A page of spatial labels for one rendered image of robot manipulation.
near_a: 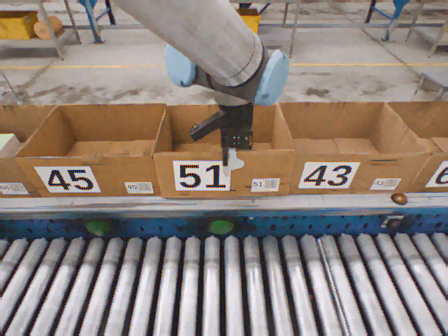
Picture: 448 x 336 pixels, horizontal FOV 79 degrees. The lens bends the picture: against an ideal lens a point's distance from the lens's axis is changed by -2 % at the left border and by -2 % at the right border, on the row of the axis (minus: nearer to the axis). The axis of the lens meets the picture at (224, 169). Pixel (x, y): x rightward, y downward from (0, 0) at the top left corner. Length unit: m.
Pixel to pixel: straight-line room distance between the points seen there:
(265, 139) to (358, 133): 0.37
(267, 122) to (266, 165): 0.29
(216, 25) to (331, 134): 0.88
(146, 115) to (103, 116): 0.16
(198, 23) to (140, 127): 0.80
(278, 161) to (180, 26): 0.53
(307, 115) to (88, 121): 0.81
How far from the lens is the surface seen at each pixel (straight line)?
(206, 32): 0.34
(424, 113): 1.28
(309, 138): 1.14
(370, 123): 1.19
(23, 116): 1.25
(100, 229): 0.96
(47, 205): 1.00
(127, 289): 0.91
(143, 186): 0.87
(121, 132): 1.13
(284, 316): 0.85
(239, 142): 0.71
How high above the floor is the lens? 1.54
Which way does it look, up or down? 43 degrees down
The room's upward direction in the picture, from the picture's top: straight up
